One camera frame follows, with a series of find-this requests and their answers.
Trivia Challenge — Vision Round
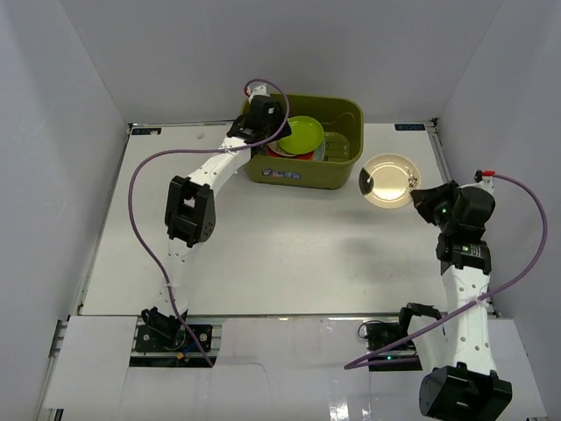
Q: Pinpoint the lime green plate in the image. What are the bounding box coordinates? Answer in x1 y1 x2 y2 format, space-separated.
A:
277 116 324 155

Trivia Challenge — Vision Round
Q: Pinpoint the orange plate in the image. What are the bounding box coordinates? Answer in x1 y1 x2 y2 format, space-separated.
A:
266 148 315 161

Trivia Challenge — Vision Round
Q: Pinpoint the cream plate with black mark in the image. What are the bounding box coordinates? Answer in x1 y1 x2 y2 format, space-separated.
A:
359 153 422 210

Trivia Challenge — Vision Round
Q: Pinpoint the pale green rectangular dish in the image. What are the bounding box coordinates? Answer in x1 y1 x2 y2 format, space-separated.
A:
262 138 328 162

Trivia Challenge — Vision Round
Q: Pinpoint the cream floral plate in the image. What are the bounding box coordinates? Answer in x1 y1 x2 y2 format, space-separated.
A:
267 141 286 156

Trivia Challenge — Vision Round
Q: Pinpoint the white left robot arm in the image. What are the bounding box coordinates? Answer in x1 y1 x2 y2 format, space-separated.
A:
164 94 291 248

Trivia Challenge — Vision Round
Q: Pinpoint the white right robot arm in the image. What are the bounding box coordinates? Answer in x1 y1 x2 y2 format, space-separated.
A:
395 176 513 420

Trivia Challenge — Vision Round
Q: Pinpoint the olive green plastic bin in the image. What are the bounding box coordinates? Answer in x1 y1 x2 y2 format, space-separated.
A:
244 94 364 189

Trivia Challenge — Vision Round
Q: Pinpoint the right corner label sticker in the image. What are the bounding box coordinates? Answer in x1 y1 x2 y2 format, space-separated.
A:
394 123 426 132

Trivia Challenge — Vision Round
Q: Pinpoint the corner label sticker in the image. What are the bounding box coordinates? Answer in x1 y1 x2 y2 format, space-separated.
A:
394 123 426 132
131 127 162 136

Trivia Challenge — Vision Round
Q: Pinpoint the left corner label sticker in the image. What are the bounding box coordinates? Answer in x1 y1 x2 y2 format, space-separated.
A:
131 127 162 136

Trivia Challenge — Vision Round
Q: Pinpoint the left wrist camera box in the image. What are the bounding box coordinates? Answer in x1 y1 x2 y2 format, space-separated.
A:
245 83 270 102

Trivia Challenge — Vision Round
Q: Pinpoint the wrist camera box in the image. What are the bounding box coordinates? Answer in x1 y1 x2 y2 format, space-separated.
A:
245 83 270 102
474 169 495 195

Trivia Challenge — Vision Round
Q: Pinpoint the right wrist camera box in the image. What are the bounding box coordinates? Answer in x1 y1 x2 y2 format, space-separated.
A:
474 169 495 195

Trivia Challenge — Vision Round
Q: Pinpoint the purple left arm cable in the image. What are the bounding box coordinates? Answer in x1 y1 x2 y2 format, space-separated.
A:
129 78 291 367

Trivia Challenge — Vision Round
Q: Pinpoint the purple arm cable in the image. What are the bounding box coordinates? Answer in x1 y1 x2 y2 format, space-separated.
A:
344 169 549 372
129 78 291 367

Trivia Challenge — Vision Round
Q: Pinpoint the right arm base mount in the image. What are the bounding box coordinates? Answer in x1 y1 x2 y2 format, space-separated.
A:
357 320 422 372

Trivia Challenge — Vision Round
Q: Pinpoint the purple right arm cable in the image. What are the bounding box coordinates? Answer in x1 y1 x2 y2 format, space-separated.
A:
344 169 549 372

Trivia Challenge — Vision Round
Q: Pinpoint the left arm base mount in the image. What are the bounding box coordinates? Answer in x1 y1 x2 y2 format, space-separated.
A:
130 307 210 368

